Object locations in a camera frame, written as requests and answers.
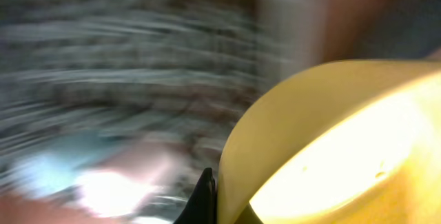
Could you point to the yellow bowl with food scraps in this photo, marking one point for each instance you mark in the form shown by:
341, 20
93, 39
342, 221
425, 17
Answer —
343, 142

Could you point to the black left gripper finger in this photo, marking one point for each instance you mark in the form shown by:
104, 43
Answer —
201, 207

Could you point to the pink plastic cup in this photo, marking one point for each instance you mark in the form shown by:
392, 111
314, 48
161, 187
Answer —
129, 179

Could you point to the grey plastic dishwasher rack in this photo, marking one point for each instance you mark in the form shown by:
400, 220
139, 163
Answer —
178, 72

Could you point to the blue plastic cup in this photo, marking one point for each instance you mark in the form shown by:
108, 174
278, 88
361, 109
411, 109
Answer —
55, 167

